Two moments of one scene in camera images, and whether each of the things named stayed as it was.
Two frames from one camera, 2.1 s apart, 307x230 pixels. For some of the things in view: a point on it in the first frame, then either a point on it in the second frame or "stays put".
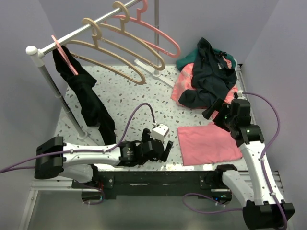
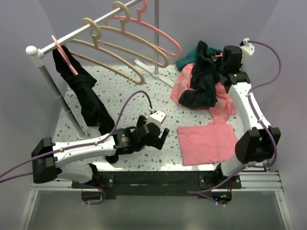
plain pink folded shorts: x=206 y=143 stays put
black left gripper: x=146 y=137 → x=160 y=143
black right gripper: x=218 y=104 → x=218 y=68
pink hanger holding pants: x=64 y=55 stays put
